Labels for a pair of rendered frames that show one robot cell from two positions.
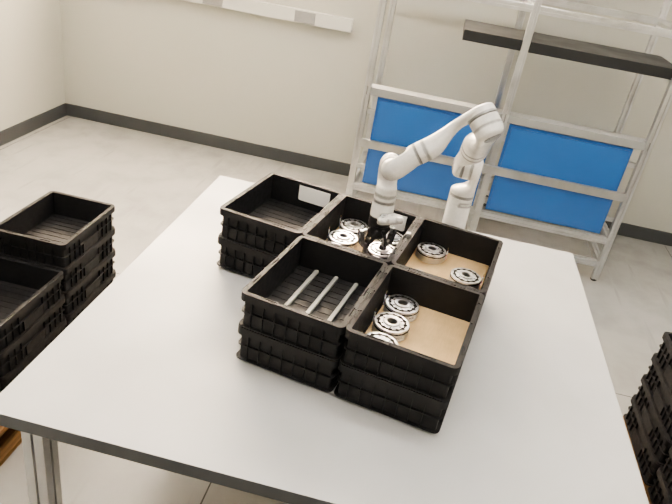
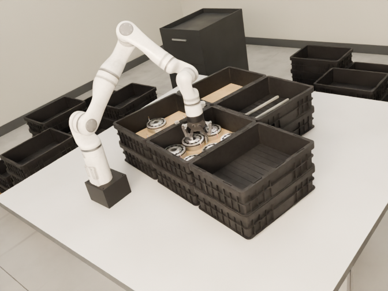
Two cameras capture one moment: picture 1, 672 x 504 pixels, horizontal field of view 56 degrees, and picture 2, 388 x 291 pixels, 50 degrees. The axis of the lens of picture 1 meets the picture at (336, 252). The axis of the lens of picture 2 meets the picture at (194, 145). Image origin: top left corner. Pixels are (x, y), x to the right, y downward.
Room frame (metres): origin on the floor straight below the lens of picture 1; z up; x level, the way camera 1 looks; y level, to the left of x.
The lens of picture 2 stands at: (3.16, 0.90, 1.79)
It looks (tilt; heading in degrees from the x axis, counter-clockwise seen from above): 30 degrees down; 220
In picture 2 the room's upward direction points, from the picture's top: 12 degrees counter-clockwise
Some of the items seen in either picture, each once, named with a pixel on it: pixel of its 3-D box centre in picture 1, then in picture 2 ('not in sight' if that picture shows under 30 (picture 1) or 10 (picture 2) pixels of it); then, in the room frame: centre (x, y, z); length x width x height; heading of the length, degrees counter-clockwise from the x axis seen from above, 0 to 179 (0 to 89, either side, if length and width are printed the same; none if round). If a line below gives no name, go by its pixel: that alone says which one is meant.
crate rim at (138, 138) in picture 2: (449, 254); (161, 116); (1.84, -0.37, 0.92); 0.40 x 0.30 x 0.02; 163
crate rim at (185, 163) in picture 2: (364, 227); (201, 133); (1.92, -0.08, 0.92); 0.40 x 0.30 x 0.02; 163
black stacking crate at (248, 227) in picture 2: (279, 242); (255, 187); (2.01, 0.21, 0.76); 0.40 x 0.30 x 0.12; 163
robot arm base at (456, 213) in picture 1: (455, 215); (96, 163); (2.24, -0.43, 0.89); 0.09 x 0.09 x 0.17; 83
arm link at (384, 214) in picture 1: (385, 208); (193, 104); (1.87, -0.13, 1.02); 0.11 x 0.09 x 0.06; 28
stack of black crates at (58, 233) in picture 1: (60, 263); not in sight; (2.21, 1.13, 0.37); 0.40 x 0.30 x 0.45; 174
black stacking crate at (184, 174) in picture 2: (361, 241); (202, 143); (1.92, -0.08, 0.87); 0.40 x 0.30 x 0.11; 163
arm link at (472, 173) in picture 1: (466, 177); (85, 131); (2.24, -0.43, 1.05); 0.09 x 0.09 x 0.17; 84
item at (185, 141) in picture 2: (381, 249); (192, 140); (1.90, -0.15, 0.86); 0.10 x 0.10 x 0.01
